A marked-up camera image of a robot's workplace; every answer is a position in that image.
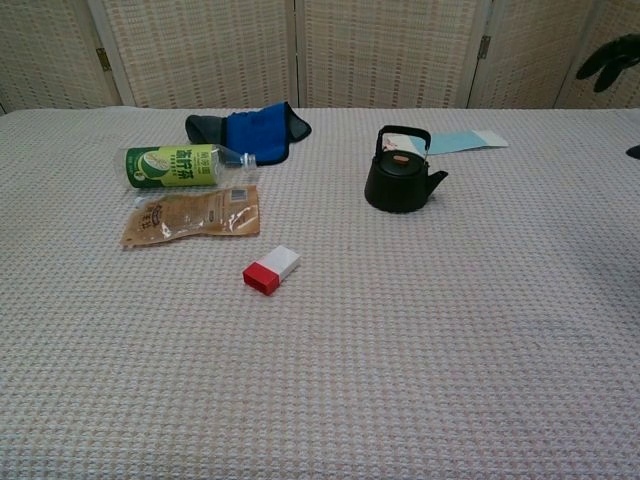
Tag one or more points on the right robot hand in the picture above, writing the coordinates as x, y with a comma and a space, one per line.
617, 52

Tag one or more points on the black lid with wooden knob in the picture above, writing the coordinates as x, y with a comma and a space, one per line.
400, 165

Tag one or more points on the black cast iron teapot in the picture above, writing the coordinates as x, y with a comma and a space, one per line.
395, 192

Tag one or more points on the light blue paper card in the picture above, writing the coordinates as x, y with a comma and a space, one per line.
460, 141

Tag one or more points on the woven folding screen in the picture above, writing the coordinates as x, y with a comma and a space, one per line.
385, 50

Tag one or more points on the blue and grey cloth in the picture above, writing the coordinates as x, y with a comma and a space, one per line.
255, 135

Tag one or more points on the red and white box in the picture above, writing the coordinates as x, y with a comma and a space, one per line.
260, 277

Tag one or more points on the beige woven tablecloth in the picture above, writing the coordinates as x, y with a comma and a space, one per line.
350, 400

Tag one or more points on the brown snack pouch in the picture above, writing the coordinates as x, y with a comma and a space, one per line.
190, 217

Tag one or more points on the green label tea bottle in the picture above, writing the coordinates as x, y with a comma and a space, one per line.
170, 167

